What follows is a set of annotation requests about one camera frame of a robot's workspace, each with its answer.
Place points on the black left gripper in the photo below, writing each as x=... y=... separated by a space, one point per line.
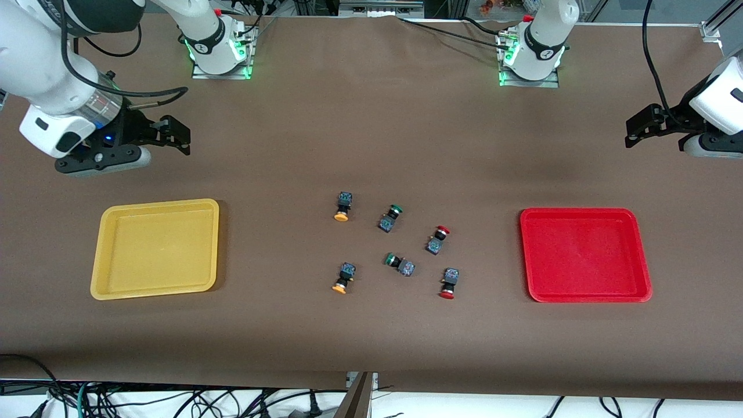
x=672 y=121

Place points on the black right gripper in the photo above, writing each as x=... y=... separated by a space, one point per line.
x=134 y=129

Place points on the yellow plastic tray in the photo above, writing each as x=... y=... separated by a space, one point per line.
x=157 y=249

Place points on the yellow push button switch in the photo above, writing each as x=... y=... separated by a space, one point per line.
x=346 y=271
x=343 y=203

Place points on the red push button switch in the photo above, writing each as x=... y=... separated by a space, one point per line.
x=435 y=244
x=450 y=277

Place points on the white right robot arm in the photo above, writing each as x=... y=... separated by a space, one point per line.
x=35 y=64

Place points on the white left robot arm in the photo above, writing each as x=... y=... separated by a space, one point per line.
x=545 y=35

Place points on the red plastic tray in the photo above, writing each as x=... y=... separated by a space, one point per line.
x=583 y=255

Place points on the brown table cover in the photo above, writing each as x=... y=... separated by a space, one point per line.
x=371 y=145

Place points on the grey metal box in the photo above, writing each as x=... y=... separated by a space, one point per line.
x=377 y=7

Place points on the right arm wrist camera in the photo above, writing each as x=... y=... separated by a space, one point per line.
x=116 y=158

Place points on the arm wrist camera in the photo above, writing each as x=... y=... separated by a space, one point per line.
x=711 y=148
x=116 y=158

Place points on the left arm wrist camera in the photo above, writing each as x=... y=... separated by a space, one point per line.
x=711 y=148

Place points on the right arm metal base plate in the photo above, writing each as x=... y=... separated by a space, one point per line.
x=223 y=75

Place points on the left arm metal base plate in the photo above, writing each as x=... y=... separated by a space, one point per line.
x=531 y=83

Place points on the aluminium frame profile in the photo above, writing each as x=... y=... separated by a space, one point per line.
x=722 y=18

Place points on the green push button switch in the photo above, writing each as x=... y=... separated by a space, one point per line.
x=388 y=222
x=405 y=267

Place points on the small metal bracket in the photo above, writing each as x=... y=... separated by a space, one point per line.
x=375 y=380

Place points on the wooden post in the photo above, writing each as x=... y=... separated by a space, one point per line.
x=357 y=403

